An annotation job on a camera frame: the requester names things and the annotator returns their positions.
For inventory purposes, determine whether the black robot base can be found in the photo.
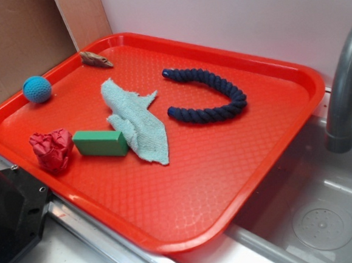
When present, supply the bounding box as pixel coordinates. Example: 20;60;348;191
0;168;50;263

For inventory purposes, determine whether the brown wood chip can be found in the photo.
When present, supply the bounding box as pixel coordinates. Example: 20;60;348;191
79;51;114;68

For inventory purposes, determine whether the red plastic tray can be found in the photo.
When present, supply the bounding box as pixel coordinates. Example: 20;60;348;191
0;33;325;254

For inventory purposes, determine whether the light teal cloth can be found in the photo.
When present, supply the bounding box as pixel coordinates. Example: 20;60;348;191
101;78;169;165

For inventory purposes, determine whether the green rectangular block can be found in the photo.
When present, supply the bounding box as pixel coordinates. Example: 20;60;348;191
72;131;129;157

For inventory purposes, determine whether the crumpled red paper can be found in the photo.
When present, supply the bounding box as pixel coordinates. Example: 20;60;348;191
29;128;74;174

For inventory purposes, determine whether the blue textured ball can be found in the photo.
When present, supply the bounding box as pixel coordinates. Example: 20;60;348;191
22;76;52;103

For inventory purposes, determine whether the grey plastic sink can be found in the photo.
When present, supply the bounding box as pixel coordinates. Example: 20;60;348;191
177;94;352;263

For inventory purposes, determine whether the grey toy faucet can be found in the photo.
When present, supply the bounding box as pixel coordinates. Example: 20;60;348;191
325;28;352;154

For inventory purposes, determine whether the brown cardboard panel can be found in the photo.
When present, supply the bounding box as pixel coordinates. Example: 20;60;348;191
0;0;111;104

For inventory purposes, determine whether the dark blue rope piece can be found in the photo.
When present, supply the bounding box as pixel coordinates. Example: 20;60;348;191
160;61;249;128

